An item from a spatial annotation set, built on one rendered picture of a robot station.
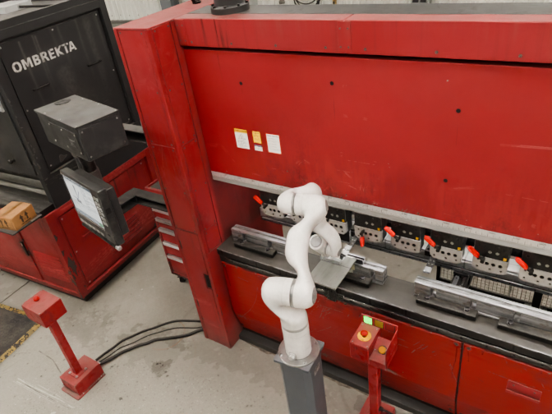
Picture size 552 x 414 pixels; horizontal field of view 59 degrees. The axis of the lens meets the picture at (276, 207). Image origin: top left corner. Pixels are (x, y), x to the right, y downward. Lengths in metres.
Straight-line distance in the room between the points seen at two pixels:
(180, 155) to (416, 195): 1.30
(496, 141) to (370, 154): 0.56
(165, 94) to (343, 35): 1.01
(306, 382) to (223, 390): 1.27
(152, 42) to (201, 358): 2.24
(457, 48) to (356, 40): 0.41
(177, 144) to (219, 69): 0.48
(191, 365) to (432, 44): 2.70
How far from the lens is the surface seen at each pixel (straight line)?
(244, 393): 3.49
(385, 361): 2.62
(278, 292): 2.02
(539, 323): 2.64
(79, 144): 2.62
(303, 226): 2.06
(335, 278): 2.66
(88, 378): 3.86
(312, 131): 2.42
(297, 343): 2.20
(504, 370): 2.75
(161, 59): 2.63
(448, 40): 2.01
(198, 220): 3.00
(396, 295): 2.74
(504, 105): 2.06
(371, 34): 2.10
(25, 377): 4.25
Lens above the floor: 2.77
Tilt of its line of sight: 33 degrees down
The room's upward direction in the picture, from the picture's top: 9 degrees counter-clockwise
